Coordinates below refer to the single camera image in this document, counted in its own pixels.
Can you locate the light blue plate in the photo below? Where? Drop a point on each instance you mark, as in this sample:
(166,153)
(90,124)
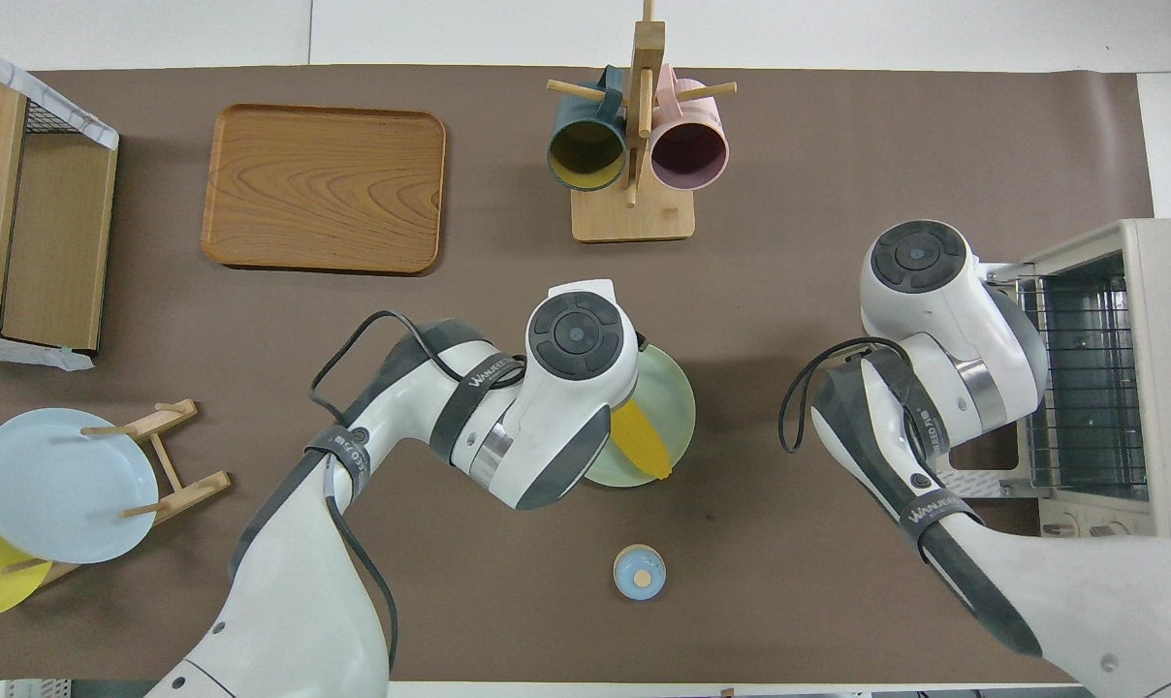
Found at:
(52,485)

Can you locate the brown table mat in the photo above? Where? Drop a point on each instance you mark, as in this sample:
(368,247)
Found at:
(838,145)

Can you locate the pink mug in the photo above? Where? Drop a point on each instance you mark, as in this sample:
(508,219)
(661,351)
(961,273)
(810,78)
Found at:
(689,155)

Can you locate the dark blue mug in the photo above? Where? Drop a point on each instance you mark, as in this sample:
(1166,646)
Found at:
(585,155)

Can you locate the wooden mug tree stand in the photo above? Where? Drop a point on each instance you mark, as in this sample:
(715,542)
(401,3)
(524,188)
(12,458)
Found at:
(634,218)

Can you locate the white checked cloth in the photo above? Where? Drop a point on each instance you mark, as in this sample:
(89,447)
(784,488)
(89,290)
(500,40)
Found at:
(62,105)

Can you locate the wooden plate rack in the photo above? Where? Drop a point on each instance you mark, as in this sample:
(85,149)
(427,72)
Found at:
(193,490)

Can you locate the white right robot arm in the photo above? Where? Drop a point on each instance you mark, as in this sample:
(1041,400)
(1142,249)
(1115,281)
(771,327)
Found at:
(934,291)

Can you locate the wooden serving tray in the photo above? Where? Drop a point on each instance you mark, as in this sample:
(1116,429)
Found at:
(324,189)

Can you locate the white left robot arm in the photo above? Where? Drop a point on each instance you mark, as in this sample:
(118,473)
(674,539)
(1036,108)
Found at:
(295,582)

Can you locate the yellow corn cob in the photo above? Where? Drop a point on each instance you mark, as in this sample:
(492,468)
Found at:
(644,446)

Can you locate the wooden two-tier shelf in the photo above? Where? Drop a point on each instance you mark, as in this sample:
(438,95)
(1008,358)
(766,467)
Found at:
(52,242)

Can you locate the pale green plate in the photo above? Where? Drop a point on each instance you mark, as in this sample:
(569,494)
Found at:
(668,397)

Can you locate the white crumpled sheet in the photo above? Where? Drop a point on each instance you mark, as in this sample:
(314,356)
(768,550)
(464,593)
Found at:
(23,354)

